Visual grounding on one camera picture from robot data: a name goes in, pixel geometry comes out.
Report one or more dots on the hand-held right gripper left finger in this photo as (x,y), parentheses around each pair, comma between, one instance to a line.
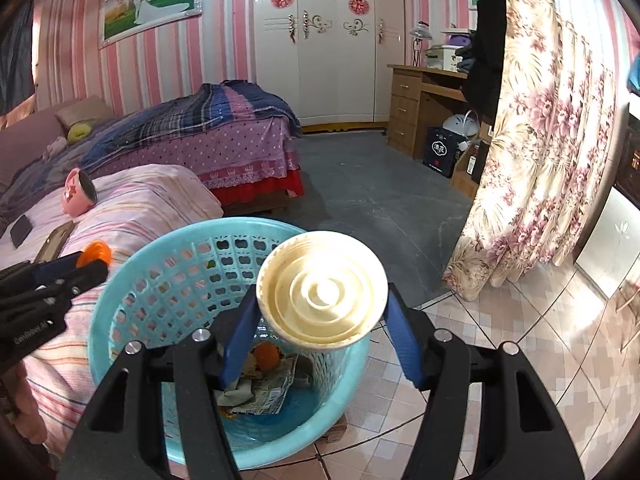
(240,330)

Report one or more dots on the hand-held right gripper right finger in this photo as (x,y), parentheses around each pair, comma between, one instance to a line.
(405,335)

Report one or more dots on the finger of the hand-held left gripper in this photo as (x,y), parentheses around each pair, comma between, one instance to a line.
(35,272)
(75,285)

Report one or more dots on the orange peel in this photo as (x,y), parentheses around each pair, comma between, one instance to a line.
(95,251)

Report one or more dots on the orange plastic bag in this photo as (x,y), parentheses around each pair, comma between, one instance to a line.
(270,355)

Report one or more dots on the grey paper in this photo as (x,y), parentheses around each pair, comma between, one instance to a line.
(235,392)

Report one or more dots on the dark snack wrapper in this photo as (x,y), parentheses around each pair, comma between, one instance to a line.
(270,395)

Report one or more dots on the teal plastic basket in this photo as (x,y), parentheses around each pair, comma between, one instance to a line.
(150,270)

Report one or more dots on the cream plastic cup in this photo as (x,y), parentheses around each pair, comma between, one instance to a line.
(322,290)

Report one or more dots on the person's left hand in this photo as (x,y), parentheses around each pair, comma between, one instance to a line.
(25,400)

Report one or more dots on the beige phone case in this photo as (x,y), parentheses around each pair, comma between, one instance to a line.
(52,242)

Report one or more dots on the black smartphone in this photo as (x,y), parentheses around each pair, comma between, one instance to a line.
(21,230)

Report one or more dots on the pink mug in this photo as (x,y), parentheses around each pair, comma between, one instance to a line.
(75,197)

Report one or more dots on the pink striped cloth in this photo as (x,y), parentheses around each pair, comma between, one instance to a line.
(150,200)

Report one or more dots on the pink plush toy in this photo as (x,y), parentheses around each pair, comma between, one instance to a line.
(55,146)

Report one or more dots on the yellow plush toy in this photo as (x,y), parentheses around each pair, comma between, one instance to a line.
(79,131)

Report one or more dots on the beige pillow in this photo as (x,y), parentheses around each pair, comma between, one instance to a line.
(82,110)

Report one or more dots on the bed with purple dotted sheet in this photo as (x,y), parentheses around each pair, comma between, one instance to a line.
(240,155)

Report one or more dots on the cardboard box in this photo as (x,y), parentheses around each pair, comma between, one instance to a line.
(472,170)

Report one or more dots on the black gift box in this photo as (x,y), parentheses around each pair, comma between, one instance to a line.
(442,152)

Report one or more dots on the blue plaid blanket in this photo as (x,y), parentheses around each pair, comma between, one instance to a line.
(175,120)

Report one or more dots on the white round appliance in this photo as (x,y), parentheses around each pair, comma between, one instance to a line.
(460,125)

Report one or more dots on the dark grey window curtain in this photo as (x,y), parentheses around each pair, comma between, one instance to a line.
(17,55)

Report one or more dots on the wooden desk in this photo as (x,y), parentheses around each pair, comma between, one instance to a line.
(405,110)

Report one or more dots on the white cabinet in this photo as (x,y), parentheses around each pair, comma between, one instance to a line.
(610,240)

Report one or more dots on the pink floral curtain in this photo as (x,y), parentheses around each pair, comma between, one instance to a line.
(540,150)

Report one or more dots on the white wardrobe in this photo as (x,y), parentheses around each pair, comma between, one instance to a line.
(325,70)

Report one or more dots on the white box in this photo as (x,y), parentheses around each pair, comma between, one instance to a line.
(445,57)

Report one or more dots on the framed wedding picture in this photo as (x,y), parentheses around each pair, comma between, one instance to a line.
(150,7)

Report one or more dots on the black coat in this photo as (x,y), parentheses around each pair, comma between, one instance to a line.
(485,50)

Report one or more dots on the purple container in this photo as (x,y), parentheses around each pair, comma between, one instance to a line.
(460,40)

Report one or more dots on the desk lamp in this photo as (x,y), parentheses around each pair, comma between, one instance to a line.
(421,32)

